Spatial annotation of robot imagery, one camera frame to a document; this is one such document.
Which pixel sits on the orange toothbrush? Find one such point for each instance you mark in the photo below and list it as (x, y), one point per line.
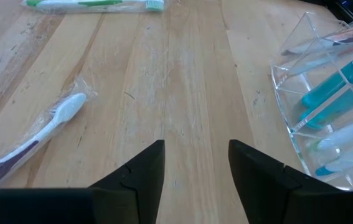
(350, 31)

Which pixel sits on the clear acrylic organizer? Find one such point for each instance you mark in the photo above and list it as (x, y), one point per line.
(280, 93)

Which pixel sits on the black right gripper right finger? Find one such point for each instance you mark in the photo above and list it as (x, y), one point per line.
(257, 180)

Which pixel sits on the teal toothpaste tube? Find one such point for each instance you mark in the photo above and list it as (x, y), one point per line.
(328, 112)

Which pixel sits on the blue toothbrush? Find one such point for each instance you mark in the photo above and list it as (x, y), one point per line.
(350, 158)

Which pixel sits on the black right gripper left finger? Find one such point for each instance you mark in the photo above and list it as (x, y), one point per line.
(148, 174)

